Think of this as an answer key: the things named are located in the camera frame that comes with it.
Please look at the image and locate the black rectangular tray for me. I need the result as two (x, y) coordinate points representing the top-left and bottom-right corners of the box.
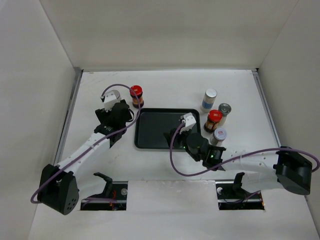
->
(134, 108), (201, 150)

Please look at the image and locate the right red-lid chili sauce jar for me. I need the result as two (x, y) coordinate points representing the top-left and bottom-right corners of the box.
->
(204, 109), (223, 133)

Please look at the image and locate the red-white label lid jar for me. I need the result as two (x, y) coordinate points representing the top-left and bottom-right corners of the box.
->
(210, 127), (227, 146)

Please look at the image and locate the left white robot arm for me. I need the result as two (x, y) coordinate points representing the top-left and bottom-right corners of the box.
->
(31, 99), (134, 215)

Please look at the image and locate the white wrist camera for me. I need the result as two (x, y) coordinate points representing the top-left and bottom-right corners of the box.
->
(180, 112), (197, 133)
(100, 91), (119, 112)

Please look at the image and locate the left red-lid chili sauce jar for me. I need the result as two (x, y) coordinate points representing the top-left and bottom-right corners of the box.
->
(129, 85), (144, 109)

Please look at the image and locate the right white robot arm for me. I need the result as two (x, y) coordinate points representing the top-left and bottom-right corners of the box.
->
(163, 125), (320, 200)

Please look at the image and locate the silver-lid bead jar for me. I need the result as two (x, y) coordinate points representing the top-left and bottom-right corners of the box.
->
(110, 90), (122, 102)
(200, 88), (217, 113)

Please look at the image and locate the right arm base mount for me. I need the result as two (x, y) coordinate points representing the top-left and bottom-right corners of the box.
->
(215, 172), (265, 211)

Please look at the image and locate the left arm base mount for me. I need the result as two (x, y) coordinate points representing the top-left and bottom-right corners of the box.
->
(80, 172), (129, 211)

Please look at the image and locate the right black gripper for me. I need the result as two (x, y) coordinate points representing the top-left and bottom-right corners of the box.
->
(163, 124), (201, 162)

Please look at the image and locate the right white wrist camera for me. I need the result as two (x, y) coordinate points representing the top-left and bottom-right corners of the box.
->
(180, 112), (197, 133)

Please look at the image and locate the silver-cap seasoning bottle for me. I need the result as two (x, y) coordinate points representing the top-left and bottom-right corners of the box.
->
(218, 103), (232, 126)

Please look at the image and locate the red-lid chili sauce jar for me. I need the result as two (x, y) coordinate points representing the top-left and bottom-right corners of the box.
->
(129, 85), (144, 109)
(204, 109), (223, 133)

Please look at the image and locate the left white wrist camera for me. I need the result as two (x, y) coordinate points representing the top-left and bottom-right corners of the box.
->
(100, 91), (119, 112)

